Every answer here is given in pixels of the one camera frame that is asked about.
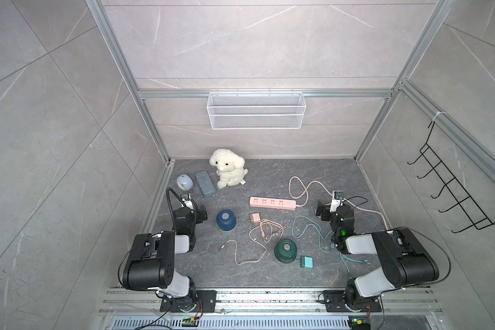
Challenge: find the white wire mesh basket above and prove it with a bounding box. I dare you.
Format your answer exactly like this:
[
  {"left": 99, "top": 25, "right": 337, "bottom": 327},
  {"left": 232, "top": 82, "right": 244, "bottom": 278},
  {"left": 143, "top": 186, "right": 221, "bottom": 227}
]
[{"left": 206, "top": 92, "right": 306, "bottom": 130}]

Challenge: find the white plush dog toy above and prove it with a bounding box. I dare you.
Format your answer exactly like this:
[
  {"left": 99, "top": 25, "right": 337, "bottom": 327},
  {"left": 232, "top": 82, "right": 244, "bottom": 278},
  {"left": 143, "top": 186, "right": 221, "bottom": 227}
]
[{"left": 209, "top": 148, "right": 248, "bottom": 189}]

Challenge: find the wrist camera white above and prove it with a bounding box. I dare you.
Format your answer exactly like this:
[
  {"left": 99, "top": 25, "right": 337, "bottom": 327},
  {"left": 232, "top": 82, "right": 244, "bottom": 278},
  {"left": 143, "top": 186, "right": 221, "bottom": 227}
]
[
  {"left": 329, "top": 191, "right": 345, "bottom": 213},
  {"left": 181, "top": 193, "right": 194, "bottom": 210}
]

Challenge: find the blue cordless meat grinder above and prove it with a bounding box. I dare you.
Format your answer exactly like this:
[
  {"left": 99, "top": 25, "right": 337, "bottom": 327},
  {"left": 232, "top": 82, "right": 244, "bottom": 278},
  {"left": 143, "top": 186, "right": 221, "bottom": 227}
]
[{"left": 216, "top": 210, "right": 237, "bottom": 232}]

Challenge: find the pink usb wall charger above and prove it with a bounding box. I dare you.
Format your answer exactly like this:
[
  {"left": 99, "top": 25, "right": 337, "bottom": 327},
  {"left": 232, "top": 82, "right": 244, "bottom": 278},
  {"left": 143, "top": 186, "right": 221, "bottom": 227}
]
[{"left": 250, "top": 213, "right": 261, "bottom": 226}]

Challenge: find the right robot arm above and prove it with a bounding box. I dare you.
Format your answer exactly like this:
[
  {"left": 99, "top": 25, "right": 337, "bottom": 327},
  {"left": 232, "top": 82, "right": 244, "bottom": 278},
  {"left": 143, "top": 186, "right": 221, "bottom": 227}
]
[{"left": 316, "top": 200, "right": 452, "bottom": 312}]

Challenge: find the black wire hook rack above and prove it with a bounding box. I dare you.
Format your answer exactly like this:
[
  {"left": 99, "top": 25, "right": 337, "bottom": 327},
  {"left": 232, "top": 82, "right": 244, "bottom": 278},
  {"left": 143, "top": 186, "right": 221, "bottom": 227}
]
[{"left": 407, "top": 122, "right": 495, "bottom": 234}]

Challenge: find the teal usb wall charger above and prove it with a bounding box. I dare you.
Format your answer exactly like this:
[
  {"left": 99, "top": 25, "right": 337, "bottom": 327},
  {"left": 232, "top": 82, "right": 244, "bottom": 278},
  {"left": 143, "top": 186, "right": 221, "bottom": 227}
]
[{"left": 301, "top": 256, "right": 314, "bottom": 269}]

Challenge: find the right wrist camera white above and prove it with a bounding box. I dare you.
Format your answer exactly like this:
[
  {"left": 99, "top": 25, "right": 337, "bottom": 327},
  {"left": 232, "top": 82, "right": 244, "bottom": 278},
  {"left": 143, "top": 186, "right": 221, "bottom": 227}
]
[{"left": 329, "top": 191, "right": 345, "bottom": 213}]

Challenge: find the pink power strip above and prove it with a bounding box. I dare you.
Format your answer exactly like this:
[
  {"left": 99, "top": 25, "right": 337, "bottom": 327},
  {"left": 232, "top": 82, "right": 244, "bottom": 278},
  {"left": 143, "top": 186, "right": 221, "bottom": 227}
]
[{"left": 250, "top": 197, "right": 297, "bottom": 210}]

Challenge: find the light blue round gadget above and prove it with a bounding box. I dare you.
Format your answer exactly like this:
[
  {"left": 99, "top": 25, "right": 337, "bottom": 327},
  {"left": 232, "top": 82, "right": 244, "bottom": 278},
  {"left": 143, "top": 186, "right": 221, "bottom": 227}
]
[{"left": 176, "top": 174, "right": 194, "bottom": 191}]

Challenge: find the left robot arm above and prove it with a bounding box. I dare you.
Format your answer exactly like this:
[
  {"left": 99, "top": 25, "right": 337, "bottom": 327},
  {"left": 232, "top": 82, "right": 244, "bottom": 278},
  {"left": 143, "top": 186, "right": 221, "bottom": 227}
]
[{"left": 117, "top": 187, "right": 208, "bottom": 314}]

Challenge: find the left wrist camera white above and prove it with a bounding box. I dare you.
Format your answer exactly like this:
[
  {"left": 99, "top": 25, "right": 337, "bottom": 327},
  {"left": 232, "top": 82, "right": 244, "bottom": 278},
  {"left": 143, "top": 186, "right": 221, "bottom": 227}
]
[{"left": 181, "top": 193, "right": 194, "bottom": 210}]

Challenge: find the green cordless meat grinder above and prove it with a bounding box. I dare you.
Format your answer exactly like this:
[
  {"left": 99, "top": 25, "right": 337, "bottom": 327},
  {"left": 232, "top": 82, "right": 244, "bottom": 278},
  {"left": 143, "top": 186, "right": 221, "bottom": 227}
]
[{"left": 274, "top": 239, "right": 298, "bottom": 264}]

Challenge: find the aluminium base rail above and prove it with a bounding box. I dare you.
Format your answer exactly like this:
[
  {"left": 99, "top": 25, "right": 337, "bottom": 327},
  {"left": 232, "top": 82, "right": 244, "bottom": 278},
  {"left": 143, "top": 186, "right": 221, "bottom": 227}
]
[{"left": 91, "top": 287, "right": 450, "bottom": 329}]

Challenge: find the pink charging cable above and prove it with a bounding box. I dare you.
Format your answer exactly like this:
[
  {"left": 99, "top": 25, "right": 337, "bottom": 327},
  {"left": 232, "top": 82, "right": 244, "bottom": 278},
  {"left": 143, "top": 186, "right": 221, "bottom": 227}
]
[{"left": 219, "top": 218, "right": 285, "bottom": 266}]

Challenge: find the grey-blue rectangular case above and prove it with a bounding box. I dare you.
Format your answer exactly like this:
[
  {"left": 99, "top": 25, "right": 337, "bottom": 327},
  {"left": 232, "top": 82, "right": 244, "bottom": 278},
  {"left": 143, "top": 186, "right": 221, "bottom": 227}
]
[{"left": 195, "top": 170, "right": 217, "bottom": 198}]

